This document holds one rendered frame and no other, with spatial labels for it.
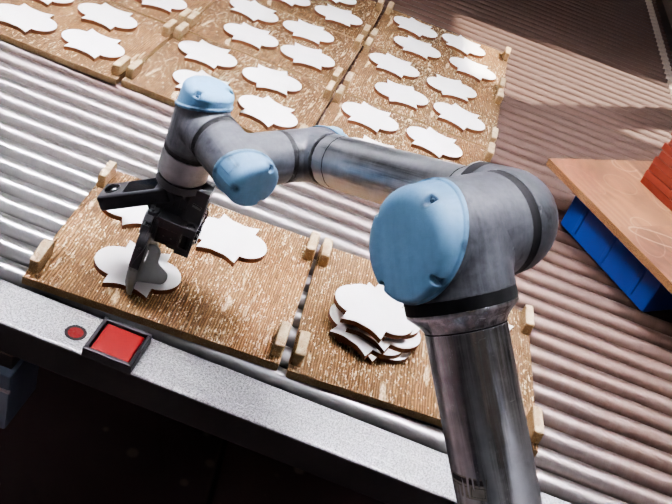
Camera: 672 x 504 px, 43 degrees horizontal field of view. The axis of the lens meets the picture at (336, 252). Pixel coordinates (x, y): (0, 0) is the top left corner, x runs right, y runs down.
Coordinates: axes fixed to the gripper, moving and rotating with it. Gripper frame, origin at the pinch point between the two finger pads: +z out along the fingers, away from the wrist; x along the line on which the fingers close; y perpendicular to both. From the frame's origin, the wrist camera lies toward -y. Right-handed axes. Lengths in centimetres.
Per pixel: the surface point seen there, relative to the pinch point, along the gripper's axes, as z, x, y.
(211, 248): -0.9, 11.1, 9.1
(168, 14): 3, 99, -28
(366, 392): -2.0, -9.2, 40.2
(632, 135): -4, 135, 105
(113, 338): 1.2, -15.1, 2.0
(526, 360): -4, 12, 67
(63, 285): 1.3, -8.5, -8.6
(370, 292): -6.8, 8.5, 36.5
